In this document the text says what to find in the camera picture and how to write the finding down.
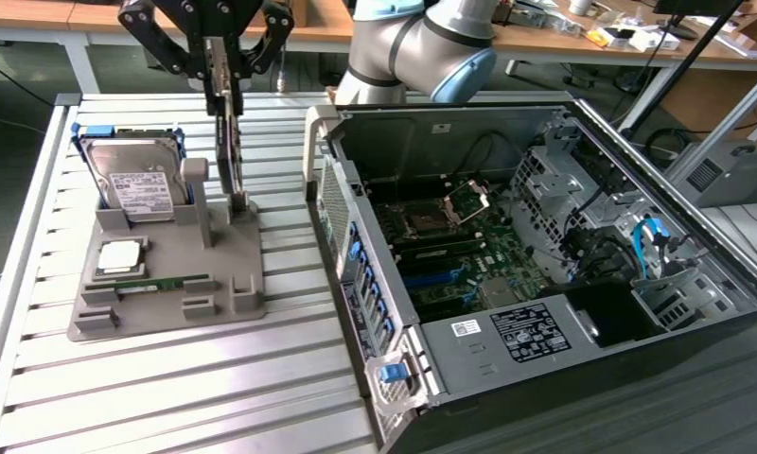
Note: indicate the silver chipset heat sink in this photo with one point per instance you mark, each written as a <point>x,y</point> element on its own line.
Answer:
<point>499,292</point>

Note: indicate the silver CPU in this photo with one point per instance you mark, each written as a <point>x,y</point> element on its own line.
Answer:
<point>119,257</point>

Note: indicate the orange white box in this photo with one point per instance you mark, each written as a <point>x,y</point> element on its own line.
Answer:
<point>598,37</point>

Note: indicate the blue case latch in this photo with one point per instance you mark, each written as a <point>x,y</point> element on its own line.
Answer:
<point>391,373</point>

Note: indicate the green motherboard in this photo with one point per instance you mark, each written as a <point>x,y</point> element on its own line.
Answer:
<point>498,246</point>

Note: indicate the CPU socket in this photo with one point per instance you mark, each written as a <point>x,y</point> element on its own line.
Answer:
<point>425,220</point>

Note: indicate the RAM stick with black chips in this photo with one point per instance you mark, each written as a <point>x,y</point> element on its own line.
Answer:
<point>441,255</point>

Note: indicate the wooden desk grey legs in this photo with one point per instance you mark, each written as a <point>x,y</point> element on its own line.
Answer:
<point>554,40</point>
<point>37,23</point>

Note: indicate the metal socket cover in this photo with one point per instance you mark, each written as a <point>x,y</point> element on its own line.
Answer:
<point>474,184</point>

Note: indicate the graphics card with silver bracket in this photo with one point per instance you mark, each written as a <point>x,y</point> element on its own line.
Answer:
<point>229,151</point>

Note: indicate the grey parts rack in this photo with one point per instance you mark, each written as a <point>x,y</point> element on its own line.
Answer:
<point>163,265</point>

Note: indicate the metal slat table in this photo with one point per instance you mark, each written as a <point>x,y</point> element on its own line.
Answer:
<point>163,378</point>

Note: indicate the open grey PC case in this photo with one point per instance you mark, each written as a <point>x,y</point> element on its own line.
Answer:
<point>517,118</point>

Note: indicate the aluminium frame profile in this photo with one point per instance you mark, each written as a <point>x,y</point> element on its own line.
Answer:
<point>718,125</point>

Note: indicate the black stand pole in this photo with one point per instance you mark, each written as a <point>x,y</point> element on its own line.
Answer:
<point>702,47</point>

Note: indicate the grey equipment box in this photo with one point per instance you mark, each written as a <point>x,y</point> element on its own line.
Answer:
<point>738,179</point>

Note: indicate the black monitor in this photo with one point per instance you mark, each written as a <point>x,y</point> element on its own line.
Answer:
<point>688,5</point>

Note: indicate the small white box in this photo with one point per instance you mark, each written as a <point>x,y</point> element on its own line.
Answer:
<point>653,43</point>

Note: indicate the hard disk with blue carrier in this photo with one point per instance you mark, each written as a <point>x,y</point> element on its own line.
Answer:
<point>131,156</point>

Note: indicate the green RAM stick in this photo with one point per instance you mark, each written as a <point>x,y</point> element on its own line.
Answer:
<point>163,284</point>

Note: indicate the grey metal disk bay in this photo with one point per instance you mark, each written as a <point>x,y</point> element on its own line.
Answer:
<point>542,184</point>

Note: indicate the silver metal device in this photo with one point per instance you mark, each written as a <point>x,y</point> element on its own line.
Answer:
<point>533,14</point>

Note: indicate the white cup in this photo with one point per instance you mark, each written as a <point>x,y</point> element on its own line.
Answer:
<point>581,5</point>

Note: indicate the grey power supply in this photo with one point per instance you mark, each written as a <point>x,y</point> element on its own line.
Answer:
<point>454,373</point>

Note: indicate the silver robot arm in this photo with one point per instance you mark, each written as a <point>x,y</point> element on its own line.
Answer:
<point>403,42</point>

